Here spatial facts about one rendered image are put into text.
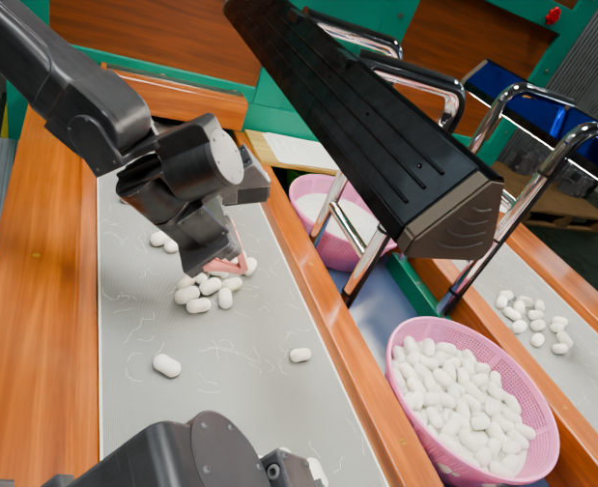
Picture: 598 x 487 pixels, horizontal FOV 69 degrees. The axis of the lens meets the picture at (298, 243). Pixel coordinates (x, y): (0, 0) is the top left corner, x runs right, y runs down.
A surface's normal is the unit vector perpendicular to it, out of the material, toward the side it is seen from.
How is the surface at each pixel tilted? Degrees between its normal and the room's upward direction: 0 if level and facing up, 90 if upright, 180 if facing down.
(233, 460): 41
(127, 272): 0
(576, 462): 90
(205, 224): 91
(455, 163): 58
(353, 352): 0
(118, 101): 24
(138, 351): 0
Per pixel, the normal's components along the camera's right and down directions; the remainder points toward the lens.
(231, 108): 0.32, 0.64
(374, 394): 0.33, -0.76
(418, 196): -0.57, -0.45
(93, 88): 0.68, -0.55
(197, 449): 0.79, -0.61
